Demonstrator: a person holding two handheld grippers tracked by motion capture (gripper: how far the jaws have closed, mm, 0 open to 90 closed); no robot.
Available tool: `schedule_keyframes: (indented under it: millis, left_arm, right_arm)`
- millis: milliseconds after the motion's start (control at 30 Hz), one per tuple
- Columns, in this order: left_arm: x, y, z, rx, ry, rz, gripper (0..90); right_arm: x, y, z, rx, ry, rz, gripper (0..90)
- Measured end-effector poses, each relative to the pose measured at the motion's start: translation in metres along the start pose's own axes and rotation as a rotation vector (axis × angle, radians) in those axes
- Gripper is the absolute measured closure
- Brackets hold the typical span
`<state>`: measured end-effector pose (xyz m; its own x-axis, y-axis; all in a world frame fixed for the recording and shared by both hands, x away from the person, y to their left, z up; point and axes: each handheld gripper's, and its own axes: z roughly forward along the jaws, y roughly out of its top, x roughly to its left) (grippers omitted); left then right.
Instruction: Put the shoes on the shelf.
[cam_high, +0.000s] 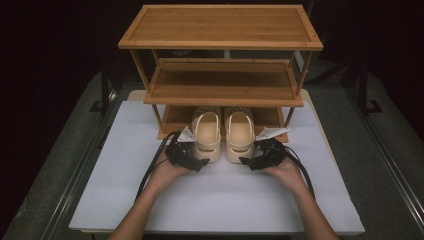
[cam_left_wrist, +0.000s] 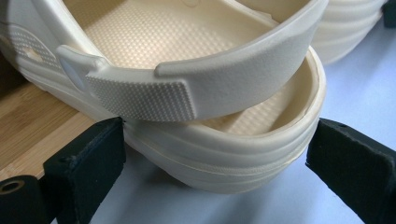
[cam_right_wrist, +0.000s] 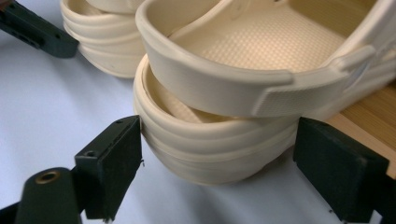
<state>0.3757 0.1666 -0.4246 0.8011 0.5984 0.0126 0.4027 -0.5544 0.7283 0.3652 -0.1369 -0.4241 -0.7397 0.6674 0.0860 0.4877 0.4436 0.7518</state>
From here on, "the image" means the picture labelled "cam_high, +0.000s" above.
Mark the person's left hand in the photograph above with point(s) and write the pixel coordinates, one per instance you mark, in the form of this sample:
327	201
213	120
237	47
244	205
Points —
166	175

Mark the beige clog shoe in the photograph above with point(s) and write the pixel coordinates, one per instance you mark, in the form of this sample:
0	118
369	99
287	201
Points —
207	133
239	133

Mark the white table mat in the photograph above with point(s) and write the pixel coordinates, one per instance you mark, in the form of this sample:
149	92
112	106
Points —
216	206

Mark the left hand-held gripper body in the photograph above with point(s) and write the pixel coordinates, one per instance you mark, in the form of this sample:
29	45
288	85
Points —
181	153

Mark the wooden three-tier shoe rack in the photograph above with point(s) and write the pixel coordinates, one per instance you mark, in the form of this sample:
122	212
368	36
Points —
220	26

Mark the person's right hand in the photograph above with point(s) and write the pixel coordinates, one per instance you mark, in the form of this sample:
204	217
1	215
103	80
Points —
286	173

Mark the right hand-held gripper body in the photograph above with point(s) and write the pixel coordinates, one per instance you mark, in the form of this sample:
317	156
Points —
271	151

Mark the black metal stand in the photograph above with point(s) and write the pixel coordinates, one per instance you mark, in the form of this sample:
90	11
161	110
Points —
365	90
104	90

